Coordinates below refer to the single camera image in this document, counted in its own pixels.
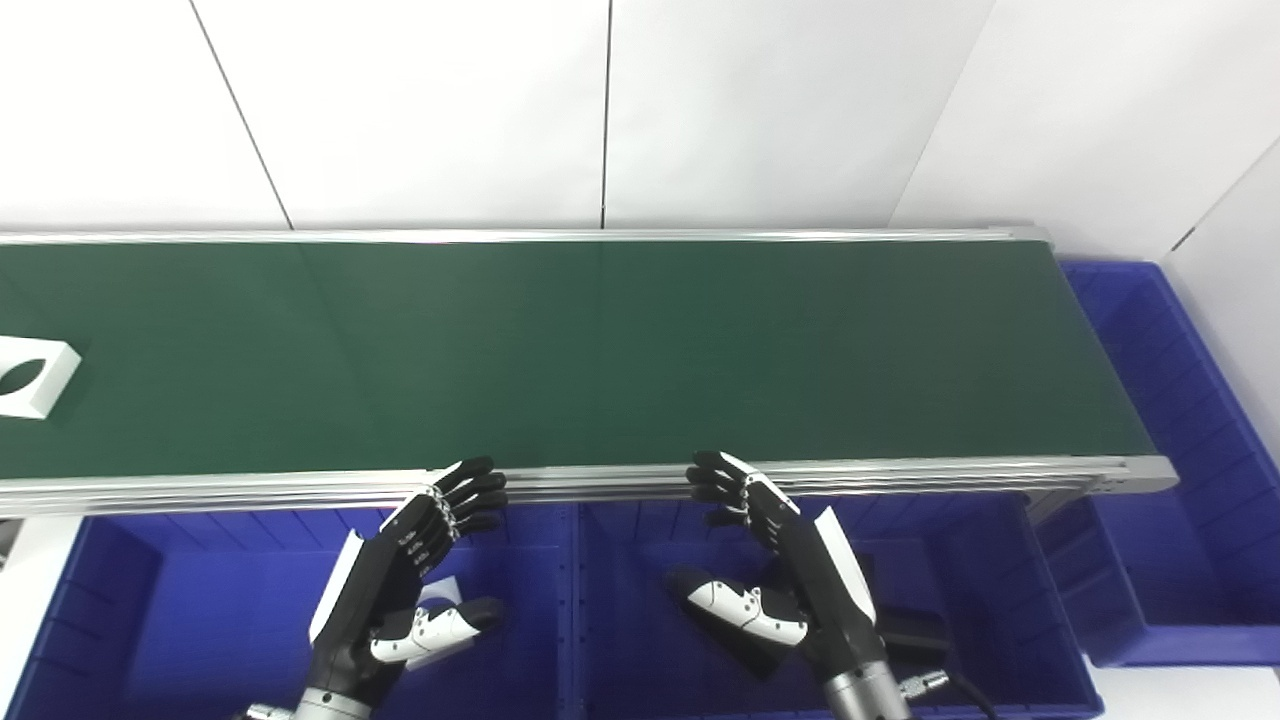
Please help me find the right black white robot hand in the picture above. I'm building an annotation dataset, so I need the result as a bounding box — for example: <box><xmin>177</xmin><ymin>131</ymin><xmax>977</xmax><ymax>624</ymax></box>
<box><xmin>667</xmin><ymin>450</ymin><xmax>888</xmax><ymax>683</ymax></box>

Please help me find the green conveyor belt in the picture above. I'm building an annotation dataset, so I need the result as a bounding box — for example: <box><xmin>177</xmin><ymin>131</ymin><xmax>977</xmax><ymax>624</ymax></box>
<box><xmin>0</xmin><ymin>225</ymin><xmax>1181</xmax><ymax>523</ymax></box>
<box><xmin>0</xmin><ymin>240</ymin><xmax>1158</xmax><ymax>481</ymax></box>

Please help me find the blue plastic bin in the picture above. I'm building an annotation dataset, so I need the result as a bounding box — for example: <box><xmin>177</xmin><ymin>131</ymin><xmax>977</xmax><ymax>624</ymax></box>
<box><xmin>570</xmin><ymin>490</ymin><xmax>1106</xmax><ymax>720</ymax></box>
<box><xmin>5</xmin><ymin>500</ymin><xmax>581</xmax><ymax>720</ymax></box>
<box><xmin>1035</xmin><ymin>260</ymin><xmax>1280</xmax><ymax>669</ymax></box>

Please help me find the black part in bin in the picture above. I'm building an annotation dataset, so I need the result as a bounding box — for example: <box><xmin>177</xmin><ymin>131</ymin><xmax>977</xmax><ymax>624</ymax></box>
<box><xmin>850</xmin><ymin>555</ymin><xmax>956</xmax><ymax>666</ymax></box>

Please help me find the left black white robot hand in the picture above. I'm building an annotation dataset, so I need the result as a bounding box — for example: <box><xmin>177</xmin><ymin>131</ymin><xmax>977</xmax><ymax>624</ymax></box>
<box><xmin>303</xmin><ymin>456</ymin><xmax>510</xmax><ymax>707</ymax></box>

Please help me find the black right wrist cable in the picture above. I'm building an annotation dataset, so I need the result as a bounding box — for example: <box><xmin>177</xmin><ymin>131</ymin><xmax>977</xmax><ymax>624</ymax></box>
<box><xmin>898</xmin><ymin>670</ymin><xmax>1001</xmax><ymax>720</ymax></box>

